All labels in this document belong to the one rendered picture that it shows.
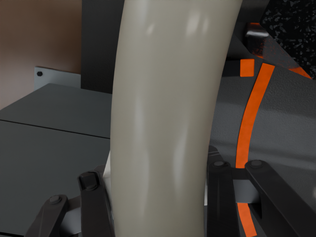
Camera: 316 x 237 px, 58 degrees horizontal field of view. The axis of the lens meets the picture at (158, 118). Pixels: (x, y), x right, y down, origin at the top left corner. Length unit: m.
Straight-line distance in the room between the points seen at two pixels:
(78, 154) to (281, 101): 0.78
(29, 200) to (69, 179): 0.08
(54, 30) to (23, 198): 0.72
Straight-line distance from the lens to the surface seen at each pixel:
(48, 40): 1.12
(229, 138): 1.14
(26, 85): 1.18
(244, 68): 1.01
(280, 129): 1.18
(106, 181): 0.16
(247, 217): 1.34
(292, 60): 0.50
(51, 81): 1.12
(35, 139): 0.68
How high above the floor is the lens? 1.03
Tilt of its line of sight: 71 degrees down
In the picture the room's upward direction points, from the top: 175 degrees counter-clockwise
